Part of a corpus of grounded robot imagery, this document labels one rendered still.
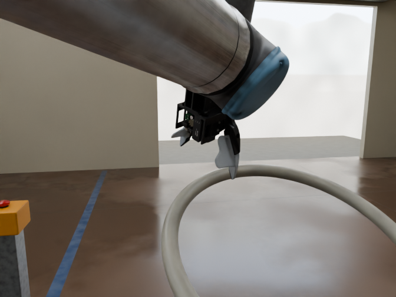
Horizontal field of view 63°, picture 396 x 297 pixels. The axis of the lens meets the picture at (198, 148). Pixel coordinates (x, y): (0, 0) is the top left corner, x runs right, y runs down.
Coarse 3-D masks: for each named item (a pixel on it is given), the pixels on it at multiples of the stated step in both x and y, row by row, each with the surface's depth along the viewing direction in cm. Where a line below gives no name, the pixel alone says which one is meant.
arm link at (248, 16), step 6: (228, 0) 44; (234, 0) 45; (240, 0) 46; (246, 0) 46; (252, 0) 47; (234, 6) 45; (240, 6) 46; (246, 6) 47; (252, 6) 48; (240, 12) 47; (246, 12) 47; (252, 12) 49; (246, 18) 48
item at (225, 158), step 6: (222, 138) 60; (228, 138) 60; (222, 144) 60; (228, 144) 61; (222, 150) 60; (228, 150) 61; (216, 156) 59; (222, 156) 60; (228, 156) 61; (234, 156) 61; (216, 162) 58; (222, 162) 59; (228, 162) 61; (234, 162) 61; (234, 168) 62; (234, 174) 62
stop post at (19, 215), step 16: (0, 208) 105; (16, 208) 105; (0, 224) 102; (16, 224) 103; (0, 240) 105; (16, 240) 107; (0, 256) 106; (16, 256) 107; (0, 272) 106; (16, 272) 107; (0, 288) 107; (16, 288) 108
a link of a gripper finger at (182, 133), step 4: (184, 128) 65; (176, 132) 65; (180, 132) 66; (184, 132) 67; (172, 136) 65; (176, 136) 67; (180, 136) 68; (184, 136) 69; (188, 136) 68; (180, 140) 71; (184, 140) 70; (188, 140) 70; (180, 144) 71
